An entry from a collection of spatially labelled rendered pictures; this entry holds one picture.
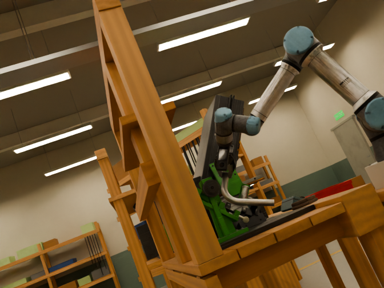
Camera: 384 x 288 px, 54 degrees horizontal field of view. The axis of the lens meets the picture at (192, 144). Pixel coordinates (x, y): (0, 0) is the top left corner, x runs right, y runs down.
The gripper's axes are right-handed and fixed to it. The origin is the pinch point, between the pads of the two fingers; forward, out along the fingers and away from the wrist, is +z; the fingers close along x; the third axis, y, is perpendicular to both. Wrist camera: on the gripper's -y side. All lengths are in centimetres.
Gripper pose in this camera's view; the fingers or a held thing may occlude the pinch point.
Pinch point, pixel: (225, 176)
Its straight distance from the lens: 180.0
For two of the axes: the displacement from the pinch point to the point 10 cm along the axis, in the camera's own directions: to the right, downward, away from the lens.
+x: -9.8, -0.4, 2.1
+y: 2.0, -5.9, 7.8
